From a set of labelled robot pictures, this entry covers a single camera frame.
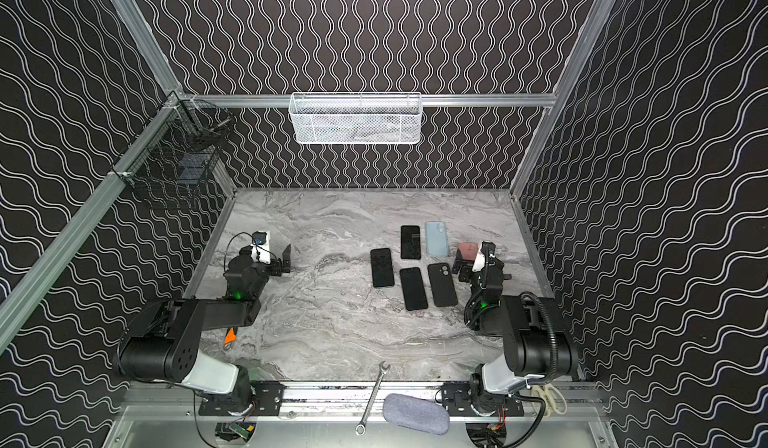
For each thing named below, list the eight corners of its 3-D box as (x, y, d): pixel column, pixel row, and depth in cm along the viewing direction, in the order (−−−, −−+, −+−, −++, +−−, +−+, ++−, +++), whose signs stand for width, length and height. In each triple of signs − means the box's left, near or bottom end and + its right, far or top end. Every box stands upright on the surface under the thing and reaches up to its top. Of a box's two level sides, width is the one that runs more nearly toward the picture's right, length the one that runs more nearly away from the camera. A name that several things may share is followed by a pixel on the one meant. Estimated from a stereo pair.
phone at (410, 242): (400, 259, 103) (400, 255, 101) (399, 230, 111) (399, 225, 109) (421, 259, 103) (422, 255, 101) (418, 229, 111) (419, 225, 109)
